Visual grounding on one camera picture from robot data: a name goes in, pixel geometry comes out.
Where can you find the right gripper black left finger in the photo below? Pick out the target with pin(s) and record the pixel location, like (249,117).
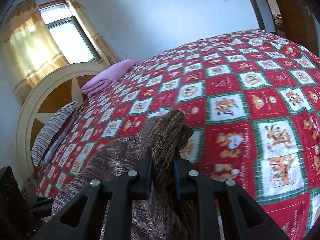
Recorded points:
(102,209)

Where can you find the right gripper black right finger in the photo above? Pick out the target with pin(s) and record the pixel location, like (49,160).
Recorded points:
(222,210)

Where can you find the brown knitted sweater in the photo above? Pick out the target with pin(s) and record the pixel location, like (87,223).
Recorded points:
(162,215)

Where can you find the striped pillow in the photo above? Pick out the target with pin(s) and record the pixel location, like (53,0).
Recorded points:
(53,133)

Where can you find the red patchwork cartoon bedspread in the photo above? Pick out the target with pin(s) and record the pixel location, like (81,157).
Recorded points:
(252,100)

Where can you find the folded pink blanket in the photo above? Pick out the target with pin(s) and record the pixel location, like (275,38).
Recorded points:
(107,78)

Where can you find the cream and brown headboard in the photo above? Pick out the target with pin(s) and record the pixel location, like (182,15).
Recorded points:
(55,90)

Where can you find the yellow curtain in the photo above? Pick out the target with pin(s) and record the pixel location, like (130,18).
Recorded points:
(31,52)

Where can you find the brown wooden door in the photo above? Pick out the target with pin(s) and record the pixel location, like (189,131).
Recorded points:
(298,23)

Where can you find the window with frame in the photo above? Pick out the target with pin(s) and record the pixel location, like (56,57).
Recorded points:
(68,34)

